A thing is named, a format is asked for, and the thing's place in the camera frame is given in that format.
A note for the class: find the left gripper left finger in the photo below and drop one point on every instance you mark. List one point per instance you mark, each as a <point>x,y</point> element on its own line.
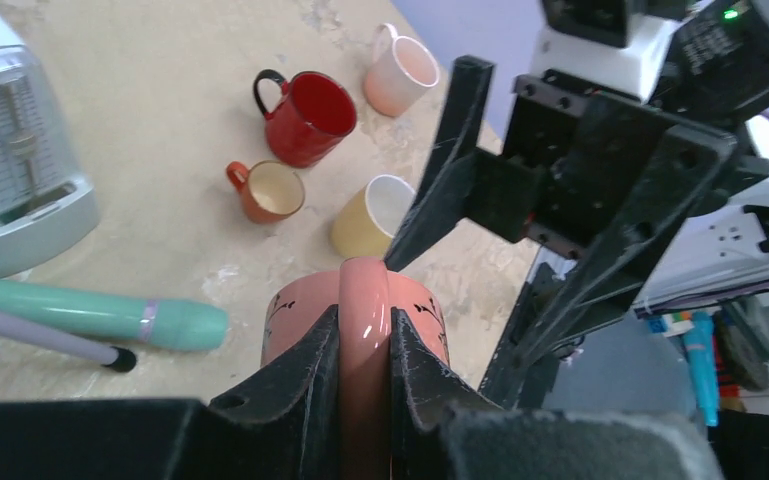
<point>284,416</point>

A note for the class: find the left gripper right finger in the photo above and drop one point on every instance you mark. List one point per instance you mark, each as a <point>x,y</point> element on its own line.
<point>431,408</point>

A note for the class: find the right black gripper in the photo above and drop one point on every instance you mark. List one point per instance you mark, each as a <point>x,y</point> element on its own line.
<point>598,178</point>

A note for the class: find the salmon mug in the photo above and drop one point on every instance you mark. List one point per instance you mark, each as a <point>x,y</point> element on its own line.
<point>365,292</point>

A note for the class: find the yellow mug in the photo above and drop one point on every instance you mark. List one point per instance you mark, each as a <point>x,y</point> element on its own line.
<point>367,224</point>

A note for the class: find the light pink mug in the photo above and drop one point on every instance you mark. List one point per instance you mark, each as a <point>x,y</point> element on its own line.
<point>401,71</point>

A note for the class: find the red mug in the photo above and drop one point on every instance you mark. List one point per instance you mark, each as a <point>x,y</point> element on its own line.
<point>313,115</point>

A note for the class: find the small orange mug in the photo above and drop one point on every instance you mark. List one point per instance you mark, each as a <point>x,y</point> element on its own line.
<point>269,191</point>

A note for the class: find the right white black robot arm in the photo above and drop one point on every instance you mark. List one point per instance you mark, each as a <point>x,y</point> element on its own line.
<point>711,67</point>

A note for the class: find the blue marker pen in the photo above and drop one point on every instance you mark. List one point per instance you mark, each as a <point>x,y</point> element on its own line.
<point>699,348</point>

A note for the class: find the silver tripod stand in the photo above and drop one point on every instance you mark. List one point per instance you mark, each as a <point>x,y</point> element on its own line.
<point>117,359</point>

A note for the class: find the white metronome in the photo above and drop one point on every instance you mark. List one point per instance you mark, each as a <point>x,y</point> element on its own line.
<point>47,201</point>

